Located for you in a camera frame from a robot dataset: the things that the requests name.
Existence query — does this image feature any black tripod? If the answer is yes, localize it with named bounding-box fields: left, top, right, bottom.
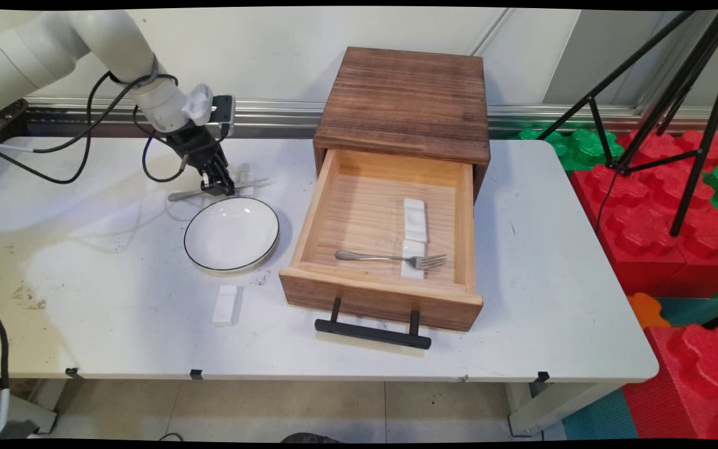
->
left=537, top=9, right=718, bottom=238

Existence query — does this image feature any white plate with black rim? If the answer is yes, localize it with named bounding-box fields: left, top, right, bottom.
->
left=183, top=196, right=281, bottom=274

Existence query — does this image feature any dark woven basket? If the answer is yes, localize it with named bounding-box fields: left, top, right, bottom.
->
left=0, top=98, right=29, bottom=166

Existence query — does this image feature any white table leg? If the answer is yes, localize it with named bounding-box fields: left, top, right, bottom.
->
left=507, top=382, right=616, bottom=436

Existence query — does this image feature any light wooden drawer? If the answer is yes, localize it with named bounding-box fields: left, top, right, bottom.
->
left=279, top=148, right=484, bottom=332

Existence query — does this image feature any teal foam mat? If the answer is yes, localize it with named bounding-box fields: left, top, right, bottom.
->
left=562, top=390, right=639, bottom=441

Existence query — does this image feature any black drawer handle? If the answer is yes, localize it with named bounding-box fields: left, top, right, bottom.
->
left=315, top=297, right=433, bottom=350

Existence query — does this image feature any short blue-black gripper cable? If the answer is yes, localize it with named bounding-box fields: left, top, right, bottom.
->
left=141, top=133, right=189, bottom=184

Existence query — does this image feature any silver fork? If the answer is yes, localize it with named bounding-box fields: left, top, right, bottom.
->
left=335, top=250, right=448, bottom=271

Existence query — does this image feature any orange foam piece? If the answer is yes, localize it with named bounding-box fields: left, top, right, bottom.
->
left=627, top=293, right=671, bottom=330

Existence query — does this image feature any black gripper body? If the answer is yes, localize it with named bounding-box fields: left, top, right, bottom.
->
left=166, top=120, right=230, bottom=178

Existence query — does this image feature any silver table knife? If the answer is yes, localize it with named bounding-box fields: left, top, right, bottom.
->
left=168, top=178, right=270, bottom=201

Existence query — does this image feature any aluminium wall rail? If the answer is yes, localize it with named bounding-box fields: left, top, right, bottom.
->
left=26, top=97, right=718, bottom=140

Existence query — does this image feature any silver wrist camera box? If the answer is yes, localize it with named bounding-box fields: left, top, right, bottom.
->
left=209, top=95, right=236, bottom=139

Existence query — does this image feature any dark brown wooden cabinet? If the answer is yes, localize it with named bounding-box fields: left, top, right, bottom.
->
left=313, top=47, right=492, bottom=203

